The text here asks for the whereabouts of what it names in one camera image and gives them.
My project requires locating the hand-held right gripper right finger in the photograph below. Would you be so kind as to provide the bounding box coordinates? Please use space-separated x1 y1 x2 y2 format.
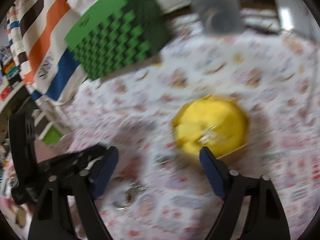
199 147 292 240

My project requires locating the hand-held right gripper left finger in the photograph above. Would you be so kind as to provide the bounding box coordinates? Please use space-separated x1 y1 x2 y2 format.
27 146 119 240

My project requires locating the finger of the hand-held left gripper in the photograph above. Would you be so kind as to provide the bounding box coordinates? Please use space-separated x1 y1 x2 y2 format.
37 144 108 178

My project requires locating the silver jewelry piece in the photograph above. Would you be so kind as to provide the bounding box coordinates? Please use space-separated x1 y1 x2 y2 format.
197 126 221 145

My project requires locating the green bin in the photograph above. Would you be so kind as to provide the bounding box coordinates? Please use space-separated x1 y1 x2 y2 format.
41 124 63 146

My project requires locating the silver bangle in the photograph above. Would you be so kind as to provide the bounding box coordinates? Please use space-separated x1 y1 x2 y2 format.
154 152 176 167

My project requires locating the cluttered white shelf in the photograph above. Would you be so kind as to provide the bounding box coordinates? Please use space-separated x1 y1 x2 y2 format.
0 44 32 117

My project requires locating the striped cloth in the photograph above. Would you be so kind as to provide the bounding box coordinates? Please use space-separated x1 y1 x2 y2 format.
6 0 187 102

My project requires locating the green tissue box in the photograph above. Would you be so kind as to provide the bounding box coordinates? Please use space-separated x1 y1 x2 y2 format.
64 0 175 82

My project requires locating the grey translucent container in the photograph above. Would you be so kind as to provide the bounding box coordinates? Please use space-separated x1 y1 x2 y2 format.
185 0 245 37

